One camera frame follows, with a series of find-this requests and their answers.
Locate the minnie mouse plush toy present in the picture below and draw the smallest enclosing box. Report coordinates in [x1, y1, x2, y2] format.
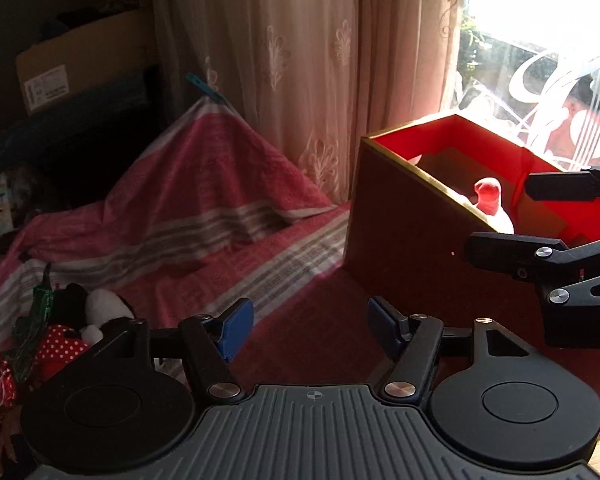
[29, 283, 135, 388]

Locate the red rose foil balloon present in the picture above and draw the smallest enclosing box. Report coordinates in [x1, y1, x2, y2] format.
[0, 263, 54, 422]

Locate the pink patterned bed sheet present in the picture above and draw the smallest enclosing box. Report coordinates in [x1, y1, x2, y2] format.
[0, 94, 600, 480]

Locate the pink plush toy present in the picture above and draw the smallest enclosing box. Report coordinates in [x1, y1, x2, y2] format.
[409, 154, 516, 235]

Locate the brown cardboard box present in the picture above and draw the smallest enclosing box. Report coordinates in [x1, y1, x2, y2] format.
[16, 11, 158, 115]

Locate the beige floral curtain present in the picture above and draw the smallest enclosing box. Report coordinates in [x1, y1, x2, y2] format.
[154, 0, 463, 203]

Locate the red cardboard storage box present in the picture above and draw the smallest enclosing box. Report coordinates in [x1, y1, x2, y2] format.
[341, 112, 600, 351]

